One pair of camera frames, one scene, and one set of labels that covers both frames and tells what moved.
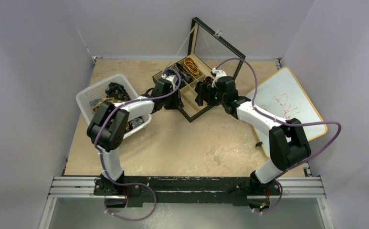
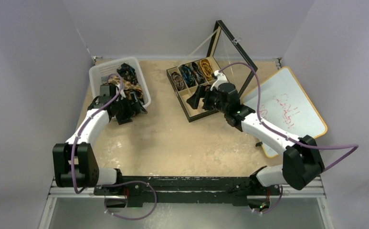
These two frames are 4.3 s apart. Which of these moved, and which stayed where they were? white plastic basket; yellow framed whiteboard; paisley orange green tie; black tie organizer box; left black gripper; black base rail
Moved: black tie organizer box; left black gripper; white plastic basket; paisley orange green tie
Stayed: yellow framed whiteboard; black base rail
